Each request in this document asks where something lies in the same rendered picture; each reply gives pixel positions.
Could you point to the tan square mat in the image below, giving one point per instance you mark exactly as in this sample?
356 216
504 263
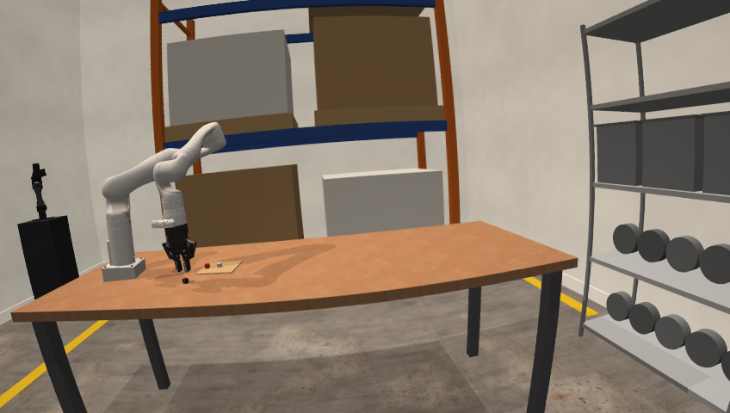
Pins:
227 268

